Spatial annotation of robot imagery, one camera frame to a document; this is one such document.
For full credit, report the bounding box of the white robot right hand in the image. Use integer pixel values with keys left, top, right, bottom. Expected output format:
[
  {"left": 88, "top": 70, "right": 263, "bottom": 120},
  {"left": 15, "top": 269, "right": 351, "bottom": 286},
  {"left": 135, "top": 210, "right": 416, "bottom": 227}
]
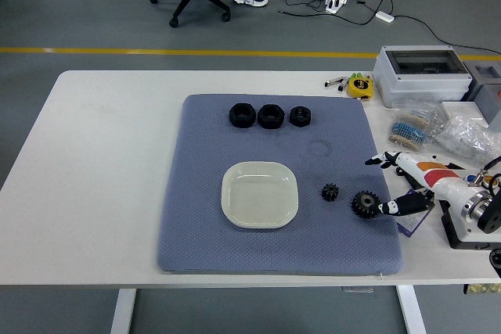
[{"left": 365, "top": 150, "right": 477, "bottom": 218}]

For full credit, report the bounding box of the large black gear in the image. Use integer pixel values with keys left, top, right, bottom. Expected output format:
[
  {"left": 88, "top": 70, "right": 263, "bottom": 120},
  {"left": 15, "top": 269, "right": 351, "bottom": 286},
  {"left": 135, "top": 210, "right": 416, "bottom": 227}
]
[{"left": 351, "top": 189, "right": 380, "bottom": 221}]

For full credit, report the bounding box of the small black gear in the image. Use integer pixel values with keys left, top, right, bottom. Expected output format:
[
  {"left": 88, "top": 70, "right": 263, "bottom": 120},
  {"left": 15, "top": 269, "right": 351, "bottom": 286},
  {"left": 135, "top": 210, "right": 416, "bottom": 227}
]
[{"left": 321, "top": 183, "right": 341, "bottom": 203}]

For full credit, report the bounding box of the white square plate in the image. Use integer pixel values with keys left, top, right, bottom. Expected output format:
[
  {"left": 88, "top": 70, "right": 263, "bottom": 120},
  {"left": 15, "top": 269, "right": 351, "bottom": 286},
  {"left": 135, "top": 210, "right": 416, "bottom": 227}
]
[{"left": 221, "top": 160, "right": 300, "bottom": 230}]

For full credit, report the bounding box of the small white box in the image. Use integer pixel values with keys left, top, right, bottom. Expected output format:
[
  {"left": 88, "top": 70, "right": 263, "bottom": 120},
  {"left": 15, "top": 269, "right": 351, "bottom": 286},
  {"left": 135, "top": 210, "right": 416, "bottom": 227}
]
[{"left": 441, "top": 101, "right": 490, "bottom": 130}]

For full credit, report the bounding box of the small black hex nut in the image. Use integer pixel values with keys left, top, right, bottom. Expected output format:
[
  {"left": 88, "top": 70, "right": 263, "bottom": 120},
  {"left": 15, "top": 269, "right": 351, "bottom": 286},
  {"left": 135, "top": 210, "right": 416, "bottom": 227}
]
[{"left": 289, "top": 105, "right": 312, "bottom": 128}]

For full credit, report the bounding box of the large black hex nut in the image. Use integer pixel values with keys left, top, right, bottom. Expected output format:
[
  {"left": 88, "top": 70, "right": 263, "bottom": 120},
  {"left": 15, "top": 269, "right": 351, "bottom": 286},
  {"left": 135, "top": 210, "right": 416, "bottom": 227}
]
[
  {"left": 229, "top": 102, "right": 258, "bottom": 129},
  {"left": 257, "top": 103, "right": 287, "bottom": 130}
]

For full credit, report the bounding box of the purple-edged label card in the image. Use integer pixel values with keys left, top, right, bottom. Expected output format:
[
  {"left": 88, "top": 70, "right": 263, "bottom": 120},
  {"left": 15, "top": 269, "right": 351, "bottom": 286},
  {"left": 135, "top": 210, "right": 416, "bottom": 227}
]
[{"left": 395, "top": 188, "right": 435, "bottom": 238}]

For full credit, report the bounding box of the bag of clear parts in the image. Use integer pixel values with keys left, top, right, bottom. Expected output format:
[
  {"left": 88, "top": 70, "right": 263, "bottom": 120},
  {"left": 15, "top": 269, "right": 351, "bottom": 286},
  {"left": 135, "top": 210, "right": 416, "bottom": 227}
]
[{"left": 434, "top": 114, "right": 501, "bottom": 167}]

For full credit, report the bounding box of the bag of blue components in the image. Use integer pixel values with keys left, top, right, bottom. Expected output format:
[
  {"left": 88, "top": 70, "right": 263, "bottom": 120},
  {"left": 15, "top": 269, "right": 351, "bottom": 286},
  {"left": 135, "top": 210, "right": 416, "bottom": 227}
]
[{"left": 389, "top": 105, "right": 443, "bottom": 152}]

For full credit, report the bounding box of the black and white base device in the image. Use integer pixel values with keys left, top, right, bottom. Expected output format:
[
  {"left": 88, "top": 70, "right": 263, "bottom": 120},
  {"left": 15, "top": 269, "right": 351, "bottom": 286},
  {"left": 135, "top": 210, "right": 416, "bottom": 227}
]
[{"left": 440, "top": 199, "right": 501, "bottom": 251}]

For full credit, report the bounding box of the grey device block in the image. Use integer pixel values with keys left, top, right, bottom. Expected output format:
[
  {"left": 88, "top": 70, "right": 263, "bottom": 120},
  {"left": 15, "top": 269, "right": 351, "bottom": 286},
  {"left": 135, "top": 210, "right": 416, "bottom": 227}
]
[{"left": 465, "top": 63, "right": 501, "bottom": 126}]

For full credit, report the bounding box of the yellow tape measure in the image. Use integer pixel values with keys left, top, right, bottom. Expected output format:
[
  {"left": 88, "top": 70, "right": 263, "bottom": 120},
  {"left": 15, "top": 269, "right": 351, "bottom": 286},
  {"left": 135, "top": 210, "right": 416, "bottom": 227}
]
[{"left": 347, "top": 77, "right": 375, "bottom": 99}]

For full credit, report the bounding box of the yellowish padded item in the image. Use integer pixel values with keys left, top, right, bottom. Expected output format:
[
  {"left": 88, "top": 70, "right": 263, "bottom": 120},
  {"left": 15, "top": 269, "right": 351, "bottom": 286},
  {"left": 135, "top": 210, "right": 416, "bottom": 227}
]
[{"left": 463, "top": 282, "right": 501, "bottom": 296}]

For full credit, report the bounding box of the white table leg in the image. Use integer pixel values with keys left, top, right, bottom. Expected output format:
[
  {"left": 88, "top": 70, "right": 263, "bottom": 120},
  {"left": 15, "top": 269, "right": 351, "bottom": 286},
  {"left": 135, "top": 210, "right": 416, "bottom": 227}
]
[
  {"left": 395, "top": 285, "right": 427, "bottom": 334},
  {"left": 110, "top": 289, "right": 137, "bottom": 334}
]

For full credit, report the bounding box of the blue-grey textured mat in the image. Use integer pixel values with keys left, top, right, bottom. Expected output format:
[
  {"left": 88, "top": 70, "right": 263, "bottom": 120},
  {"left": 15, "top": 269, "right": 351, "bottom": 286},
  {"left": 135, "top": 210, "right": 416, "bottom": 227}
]
[{"left": 156, "top": 93, "right": 404, "bottom": 275}]

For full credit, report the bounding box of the white power strip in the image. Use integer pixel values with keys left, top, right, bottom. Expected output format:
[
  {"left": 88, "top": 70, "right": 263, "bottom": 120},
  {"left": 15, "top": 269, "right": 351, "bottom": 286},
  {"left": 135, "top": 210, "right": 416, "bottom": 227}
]
[{"left": 324, "top": 0, "right": 349, "bottom": 14}]

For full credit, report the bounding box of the grey electrical enclosure box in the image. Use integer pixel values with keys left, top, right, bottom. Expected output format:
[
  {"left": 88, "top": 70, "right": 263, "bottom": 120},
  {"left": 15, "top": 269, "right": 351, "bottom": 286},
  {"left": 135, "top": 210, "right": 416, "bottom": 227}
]
[{"left": 371, "top": 45, "right": 474, "bottom": 109}]

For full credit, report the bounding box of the black floor cable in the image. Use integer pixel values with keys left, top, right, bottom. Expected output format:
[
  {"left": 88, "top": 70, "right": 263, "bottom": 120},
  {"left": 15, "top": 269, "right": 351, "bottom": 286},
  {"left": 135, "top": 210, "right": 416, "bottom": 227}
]
[{"left": 278, "top": 8, "right": 501, "bottom": 56}]

